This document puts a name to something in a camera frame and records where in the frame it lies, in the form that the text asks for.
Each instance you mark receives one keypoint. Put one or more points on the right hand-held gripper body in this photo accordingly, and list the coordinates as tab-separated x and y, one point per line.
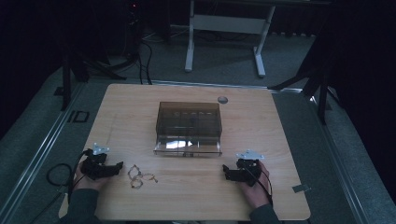
247	172

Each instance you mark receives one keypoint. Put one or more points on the grey round table cap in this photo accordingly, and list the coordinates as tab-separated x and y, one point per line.
222	100

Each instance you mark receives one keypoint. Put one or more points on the metal floor rail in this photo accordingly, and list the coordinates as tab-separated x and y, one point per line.
37	155

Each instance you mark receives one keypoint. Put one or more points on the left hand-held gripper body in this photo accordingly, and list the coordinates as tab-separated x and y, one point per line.
95	166

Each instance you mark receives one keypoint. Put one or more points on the grey tape strip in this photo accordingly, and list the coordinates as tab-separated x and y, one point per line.
301	188

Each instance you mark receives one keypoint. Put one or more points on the white desk frame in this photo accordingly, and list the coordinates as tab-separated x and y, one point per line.
229	24

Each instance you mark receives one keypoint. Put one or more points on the black metal stand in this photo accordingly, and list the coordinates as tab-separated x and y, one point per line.
322	93
67	81

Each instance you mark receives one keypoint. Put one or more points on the dark device with red light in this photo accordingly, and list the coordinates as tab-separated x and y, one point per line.
134	12

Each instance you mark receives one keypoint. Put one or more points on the clear plastic drawer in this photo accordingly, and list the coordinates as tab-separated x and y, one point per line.
186	146

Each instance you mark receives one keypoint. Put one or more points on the brown transparent drawer box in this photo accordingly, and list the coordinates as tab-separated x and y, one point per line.
189	119

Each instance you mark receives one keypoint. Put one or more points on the person's right hand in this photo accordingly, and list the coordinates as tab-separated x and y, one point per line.
258	193

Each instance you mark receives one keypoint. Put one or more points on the person's left hand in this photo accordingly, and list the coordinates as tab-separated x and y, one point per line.
84	183

